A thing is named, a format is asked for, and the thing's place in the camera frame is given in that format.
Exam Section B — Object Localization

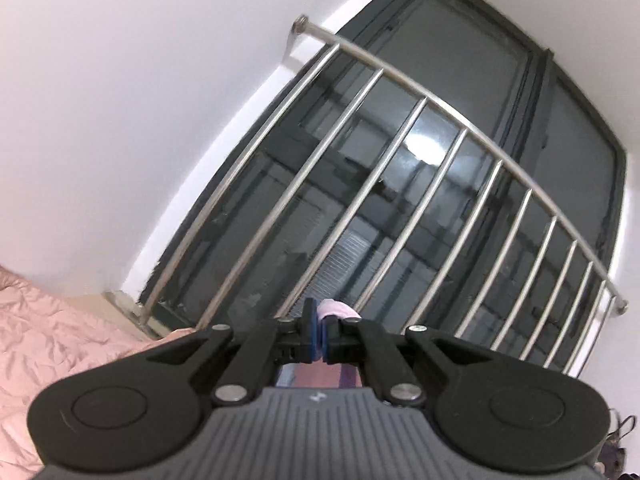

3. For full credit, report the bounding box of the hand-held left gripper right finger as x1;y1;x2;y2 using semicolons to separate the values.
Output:
319;310;496;407

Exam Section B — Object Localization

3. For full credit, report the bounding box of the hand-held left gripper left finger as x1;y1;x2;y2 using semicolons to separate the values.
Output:
145;299;319;407

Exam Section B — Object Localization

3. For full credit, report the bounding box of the pink bedsheet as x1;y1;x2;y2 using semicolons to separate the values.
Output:
0;265;201;480

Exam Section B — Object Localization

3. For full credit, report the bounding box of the steel window railing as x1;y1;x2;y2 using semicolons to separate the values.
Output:
137;16;628;376

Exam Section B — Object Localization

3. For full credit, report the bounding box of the black bag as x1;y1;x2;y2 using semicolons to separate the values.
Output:
600;405;629;480

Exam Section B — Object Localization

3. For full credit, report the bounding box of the pink blue purple-trimmed garment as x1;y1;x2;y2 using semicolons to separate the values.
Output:
276;298;367;390

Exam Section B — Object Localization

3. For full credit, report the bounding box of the dark framed window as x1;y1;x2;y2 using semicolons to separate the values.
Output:
142;0;628;378

